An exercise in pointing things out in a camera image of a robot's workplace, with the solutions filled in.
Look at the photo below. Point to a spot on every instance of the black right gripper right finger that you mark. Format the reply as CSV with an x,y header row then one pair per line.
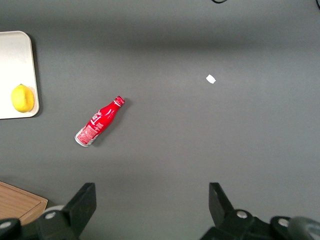
x,y
221,207

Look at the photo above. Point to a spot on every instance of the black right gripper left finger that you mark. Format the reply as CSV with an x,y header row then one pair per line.
x,y
80,207

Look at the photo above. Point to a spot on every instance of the beige plastic tray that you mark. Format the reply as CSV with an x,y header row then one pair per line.
x,y
15,62

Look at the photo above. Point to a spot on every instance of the wooden two-drawer cabinet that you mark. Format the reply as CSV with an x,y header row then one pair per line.
x,y
17,202

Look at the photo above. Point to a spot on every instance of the red cola bottle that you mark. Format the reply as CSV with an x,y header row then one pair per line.
x,y
98,122

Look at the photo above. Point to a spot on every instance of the yellow lemon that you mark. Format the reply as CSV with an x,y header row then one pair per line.
x,y
22,98

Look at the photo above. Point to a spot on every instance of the small white paper scrap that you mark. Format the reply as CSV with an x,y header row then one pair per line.
x,y
210,79

